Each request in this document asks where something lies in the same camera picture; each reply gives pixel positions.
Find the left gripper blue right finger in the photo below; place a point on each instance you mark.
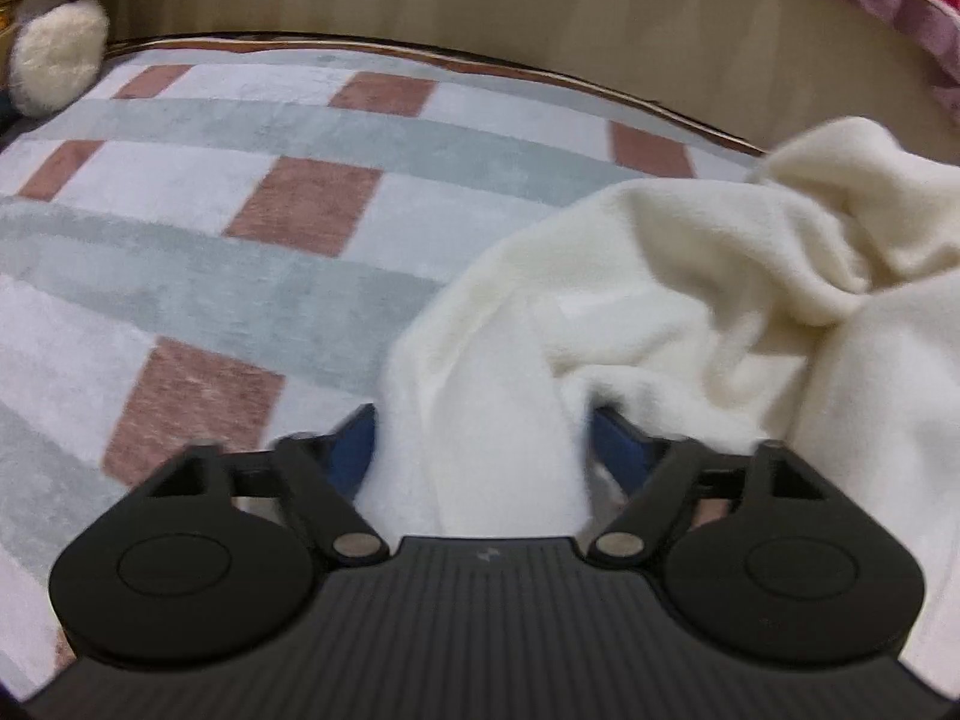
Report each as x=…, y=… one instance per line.
x=661, y=481

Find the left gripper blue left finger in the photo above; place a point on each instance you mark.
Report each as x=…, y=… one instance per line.
x=320, y=477

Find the cream fleece zip jacket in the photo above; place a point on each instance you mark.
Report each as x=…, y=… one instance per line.
x=814, y=303

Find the checkered floor rug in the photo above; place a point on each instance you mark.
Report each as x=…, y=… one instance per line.
x=220, y=240

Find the beige bed base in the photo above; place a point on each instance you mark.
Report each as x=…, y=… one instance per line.
x=763, y=70

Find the grey bunny plush toy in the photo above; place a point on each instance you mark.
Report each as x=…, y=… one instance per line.
x=52, y=52

